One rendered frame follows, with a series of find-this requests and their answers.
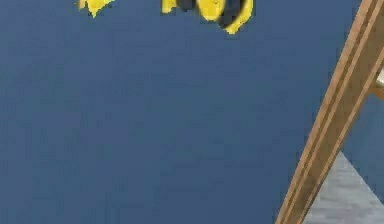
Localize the yellow and black wall decoration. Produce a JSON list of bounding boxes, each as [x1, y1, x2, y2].
[[161, 0, 255, 35]]

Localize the brown wooden door frame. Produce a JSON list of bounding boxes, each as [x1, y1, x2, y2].
[[274, 0, 384, 224]]

